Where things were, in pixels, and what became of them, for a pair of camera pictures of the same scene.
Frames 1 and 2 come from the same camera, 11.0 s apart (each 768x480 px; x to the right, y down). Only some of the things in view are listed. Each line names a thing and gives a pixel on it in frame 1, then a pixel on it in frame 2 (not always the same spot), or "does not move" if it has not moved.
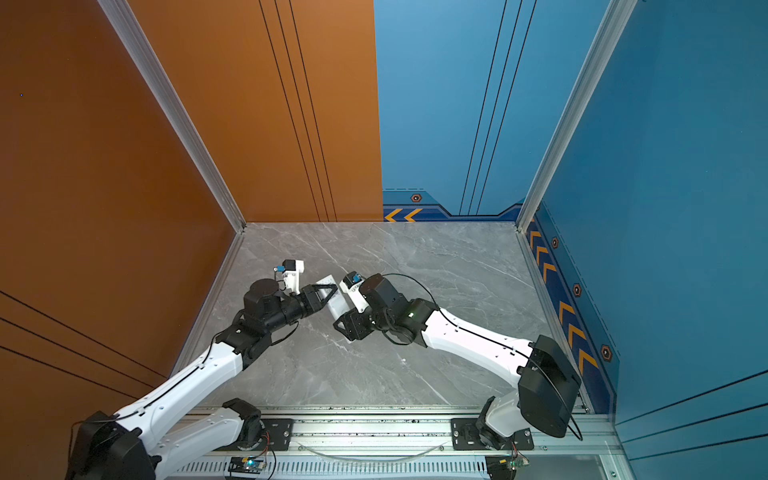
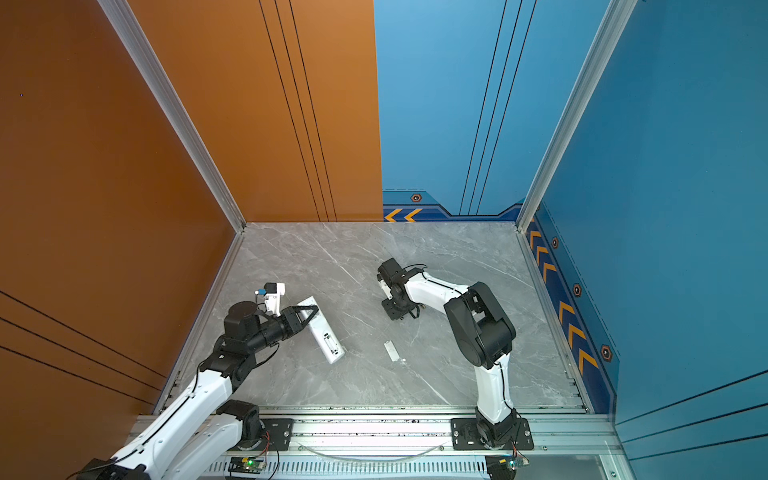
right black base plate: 466,436 does not move
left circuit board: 246,465 does not move
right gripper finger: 355,325 -> 396,309
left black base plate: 279,436 does not move
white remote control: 337,304 -> 330,346
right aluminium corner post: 615,18 does not move
